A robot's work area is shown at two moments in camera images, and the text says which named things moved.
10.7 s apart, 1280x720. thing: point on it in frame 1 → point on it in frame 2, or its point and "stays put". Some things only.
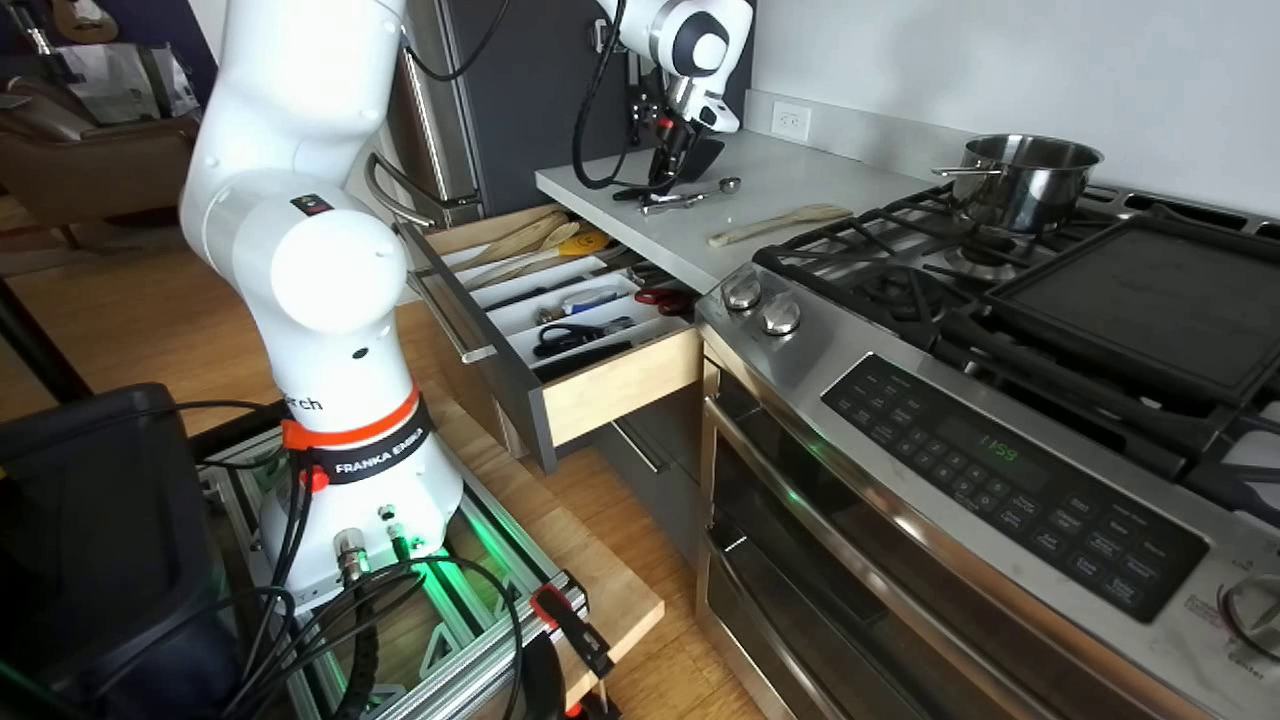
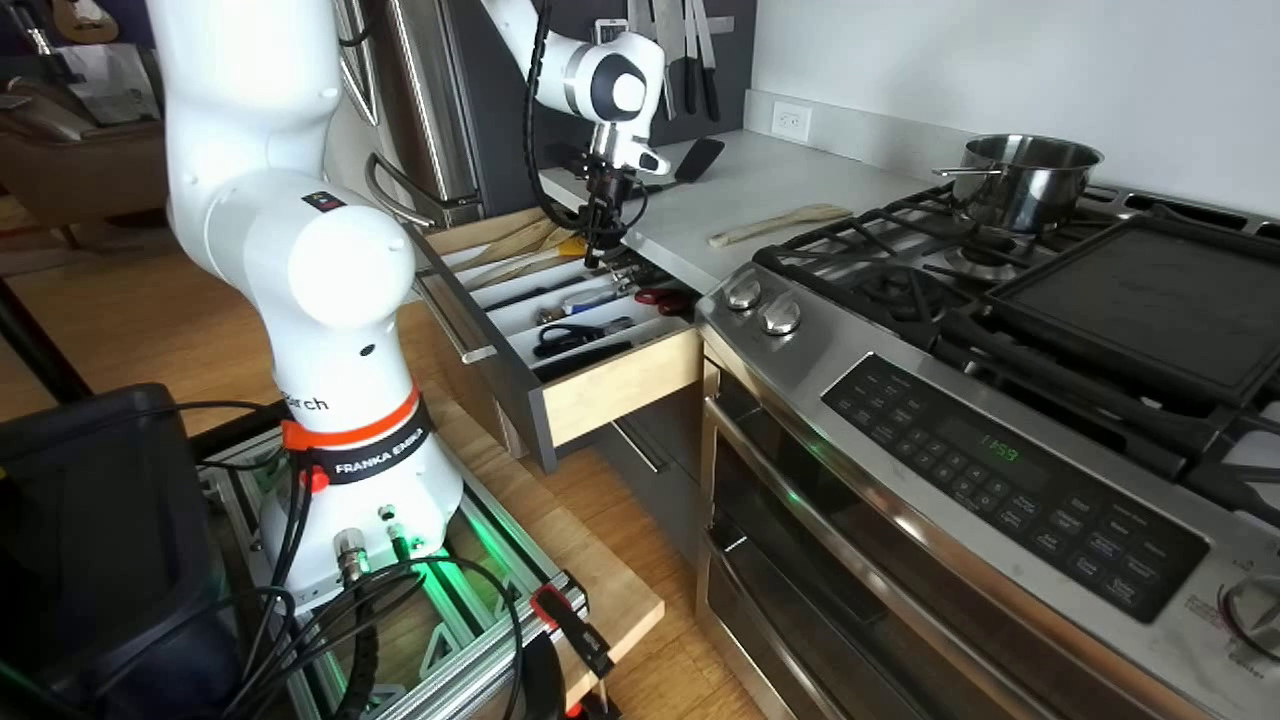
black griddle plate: (1165, 301) stays put
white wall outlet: (791, 121) stays put
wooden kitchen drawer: (561, 329) stays put
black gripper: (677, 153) → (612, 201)
